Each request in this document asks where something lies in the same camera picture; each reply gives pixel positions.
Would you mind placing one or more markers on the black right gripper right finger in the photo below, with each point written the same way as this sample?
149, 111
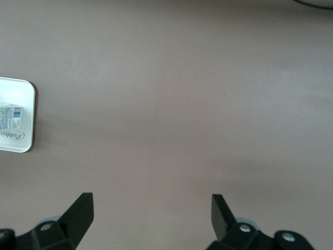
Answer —
221, 221

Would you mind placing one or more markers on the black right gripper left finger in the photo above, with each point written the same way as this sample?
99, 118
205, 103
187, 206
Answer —
75, 218

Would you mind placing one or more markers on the blue white milk carton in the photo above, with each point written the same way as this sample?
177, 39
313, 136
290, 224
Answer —
10, 117

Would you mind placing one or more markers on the cream rabbit print tray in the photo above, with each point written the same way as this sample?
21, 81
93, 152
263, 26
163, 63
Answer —
15, 91

